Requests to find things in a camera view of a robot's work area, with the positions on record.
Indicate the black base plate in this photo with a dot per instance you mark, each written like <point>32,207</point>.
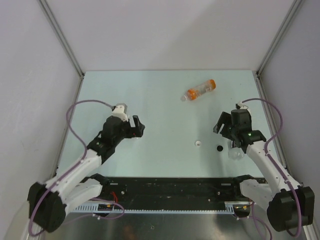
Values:
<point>173,193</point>

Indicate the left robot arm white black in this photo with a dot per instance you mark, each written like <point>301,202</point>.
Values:
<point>52,201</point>

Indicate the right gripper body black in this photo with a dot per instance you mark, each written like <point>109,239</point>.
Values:
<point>234,130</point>

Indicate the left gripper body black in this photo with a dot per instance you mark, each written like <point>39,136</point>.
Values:
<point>128,131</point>

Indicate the white bottle cap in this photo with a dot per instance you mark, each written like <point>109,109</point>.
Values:
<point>198,143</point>

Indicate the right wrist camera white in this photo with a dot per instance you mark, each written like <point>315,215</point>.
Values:
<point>241,106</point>

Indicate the clear unlabelled plastic bottle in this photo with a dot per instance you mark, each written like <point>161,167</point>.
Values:
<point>134,136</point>

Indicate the grey slotted cable duct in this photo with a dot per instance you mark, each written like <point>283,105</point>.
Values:
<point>104,208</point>

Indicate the blue label water bottle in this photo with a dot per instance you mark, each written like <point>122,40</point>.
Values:
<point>234,152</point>

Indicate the orange label bottle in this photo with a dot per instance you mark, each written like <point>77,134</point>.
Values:
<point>199,90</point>

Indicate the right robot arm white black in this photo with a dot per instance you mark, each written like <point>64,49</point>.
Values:
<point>288,205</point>

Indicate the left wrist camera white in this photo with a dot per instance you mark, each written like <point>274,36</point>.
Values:
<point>120,111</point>

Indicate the black bottle cap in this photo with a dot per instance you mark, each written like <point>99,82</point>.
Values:
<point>219,148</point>

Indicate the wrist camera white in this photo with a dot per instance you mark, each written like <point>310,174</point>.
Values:
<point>120,111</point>
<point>241,106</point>

